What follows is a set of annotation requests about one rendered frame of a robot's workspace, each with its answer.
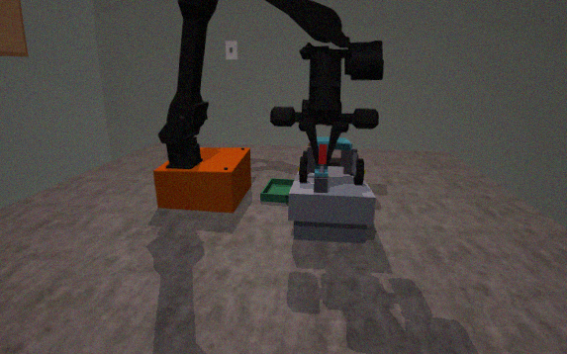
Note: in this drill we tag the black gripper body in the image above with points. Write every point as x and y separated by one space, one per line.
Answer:
324 104

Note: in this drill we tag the green tray rim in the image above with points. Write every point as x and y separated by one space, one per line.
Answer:
276 198

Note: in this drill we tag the green tray floor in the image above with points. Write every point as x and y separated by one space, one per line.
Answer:
279 189

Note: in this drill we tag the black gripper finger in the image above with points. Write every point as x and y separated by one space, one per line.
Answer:
310 129
335 134

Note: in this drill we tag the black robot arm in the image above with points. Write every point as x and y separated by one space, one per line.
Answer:
187 112

